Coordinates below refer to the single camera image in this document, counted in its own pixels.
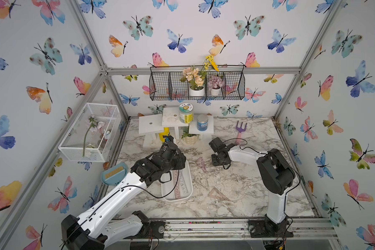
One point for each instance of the beige flowers white pot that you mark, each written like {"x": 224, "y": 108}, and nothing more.
{"x": 194, "y": 77}

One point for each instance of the white stepped display stand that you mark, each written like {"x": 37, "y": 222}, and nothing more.
{"x": 153, "y": 125}

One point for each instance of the purple triangle ruler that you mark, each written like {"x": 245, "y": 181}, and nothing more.
{"x": 200, "y": 162}

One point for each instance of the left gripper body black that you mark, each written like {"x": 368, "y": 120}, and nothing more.
{"x": 176, "y": 163}

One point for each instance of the green lid jar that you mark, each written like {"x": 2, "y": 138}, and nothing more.
{"x": 186, "y": 114}

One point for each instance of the yellow artificial flowers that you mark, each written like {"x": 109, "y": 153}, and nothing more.
{"x": 209, "y": 63}

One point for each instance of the pink straight ruler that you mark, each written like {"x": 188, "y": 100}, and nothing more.
{"x": 178, "y": 177}

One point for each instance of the white storage box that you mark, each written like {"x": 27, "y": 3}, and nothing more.
{"x": 166, "y": 180}

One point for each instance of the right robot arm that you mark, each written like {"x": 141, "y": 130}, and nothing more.
{"x": 275, "y": 172}

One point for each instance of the yellow bottle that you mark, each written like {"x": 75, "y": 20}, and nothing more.
{"x": 164, "y": 134}

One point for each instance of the small plant in cream pot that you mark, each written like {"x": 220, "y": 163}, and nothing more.
{"x": 187, "y": 138}

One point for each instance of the pink artificial flower stem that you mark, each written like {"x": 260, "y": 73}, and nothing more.
{"x": 94, "y": 126}

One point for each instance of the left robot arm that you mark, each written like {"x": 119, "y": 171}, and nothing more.
{"x": 93, "y": 229}

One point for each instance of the purple flowers white pot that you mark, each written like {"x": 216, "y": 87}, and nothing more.
{"x": 215, "y": 83}

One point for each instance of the clear triangle ruler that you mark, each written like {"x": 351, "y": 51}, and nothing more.
{"x": 209, "y": 181}

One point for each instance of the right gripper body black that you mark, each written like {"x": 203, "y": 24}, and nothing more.
{"x": 215, "y": 160}

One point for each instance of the blue brush dustpan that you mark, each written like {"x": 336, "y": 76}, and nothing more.
{"x": 115, "y": 174}

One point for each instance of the black wire wall basket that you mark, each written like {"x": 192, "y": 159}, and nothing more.
{"x": 185, "y": 83}

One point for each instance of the blue can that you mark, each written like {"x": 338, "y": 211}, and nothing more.
{"x": 202, "y": 122}

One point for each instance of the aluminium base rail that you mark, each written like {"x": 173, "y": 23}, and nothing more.
{"x": 206, "y": 229}

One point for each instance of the purple garden fork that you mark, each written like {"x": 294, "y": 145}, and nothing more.
{"x": 240, "y": 127}

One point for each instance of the pink small triangle ruler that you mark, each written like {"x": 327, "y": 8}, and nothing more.
{"x": 218, "y": 195}

